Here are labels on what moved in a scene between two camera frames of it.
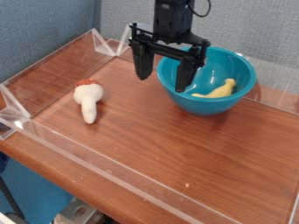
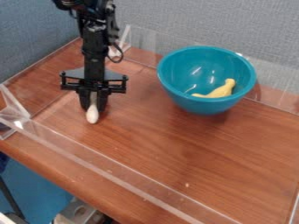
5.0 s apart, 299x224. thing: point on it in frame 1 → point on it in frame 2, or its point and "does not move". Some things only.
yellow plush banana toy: (221, 91) does not move
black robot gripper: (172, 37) → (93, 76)
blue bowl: (223, 86) does not move
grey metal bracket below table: (79, 213) does not move
